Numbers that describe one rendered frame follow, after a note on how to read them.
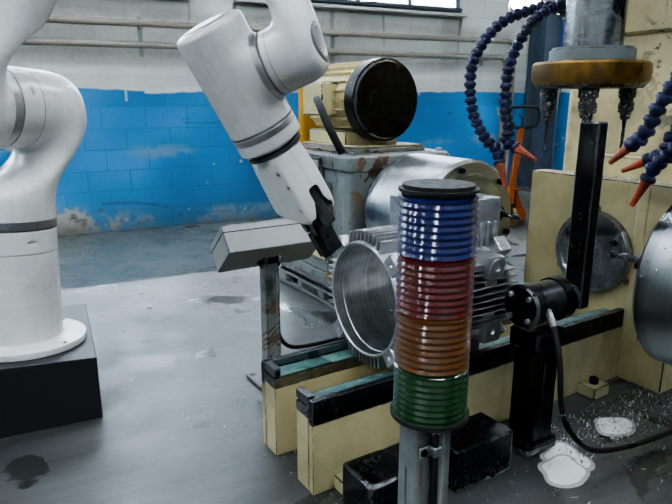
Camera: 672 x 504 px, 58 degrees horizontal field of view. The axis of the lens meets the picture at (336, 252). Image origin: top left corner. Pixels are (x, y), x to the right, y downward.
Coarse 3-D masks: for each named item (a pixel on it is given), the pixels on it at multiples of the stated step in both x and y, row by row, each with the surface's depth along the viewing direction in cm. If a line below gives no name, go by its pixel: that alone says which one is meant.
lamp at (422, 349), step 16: (400, 320) 46; (416, 320) 45; (464, 320) 45; (400, 336) 46; (416, 336) 45; (432, 336) 45; (448, 336) 45; (464, 336) 46; (400, 352) 47; (416, 352) 45; (432, 352) 45; (448, 352) 45; (464, 352) 46; (416, 368) 46; (432, 368) 45; (448, 368) 45; (464, 368) 46
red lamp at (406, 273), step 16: (400, 256) 45; (400, 272) 45; (416, 272) 44; (432, 272) 43; (448, 272) 43; (464, 272) 44; (400, 288) 46; (416, 288) 44; (432, 288) 44; (448, 288) 44; (464, 288) 44; (400, 304) 46; (416, 304) 44; (432, 304) 44; (448, 304) 44; (464, 304) 45; (432, 320) 44; (448, 320) 44
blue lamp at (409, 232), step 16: (400, 208) 45; (416, 208) 43; (432, 208) 42; (448, 208) 42; (464, 208) 43; (400, 224) 45; (416, 224) 43; (432, 224) 43; (448, 224) 42; (464, 224) 43; (400, 240) 45; (416, 240) 44; (432, 240) 43; (448, 240) 43; (464, 240) 43; (416, 256) 44; (432, 256) 43; (448, 256) 43; (464, 256) 44
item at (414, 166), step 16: (400, 160) 126; (416, 160) 123; (432, 160) 120; (448, 160) 117; (464, 160) 116; (480, 160) 118; (384, 176) 125; (400, 176) 121; (416, 176) 117; (432, 176) 114; (448, 176) 113; (464, 176) 115; (480, 176) 117; (496, 176) 120; (384, 192) 122; (400, 192) 118; (480, 192) 118; (496, 192) 121; (368, 208) 128; (384, 208) 121; (368, 224) 129; (384, 224) 122
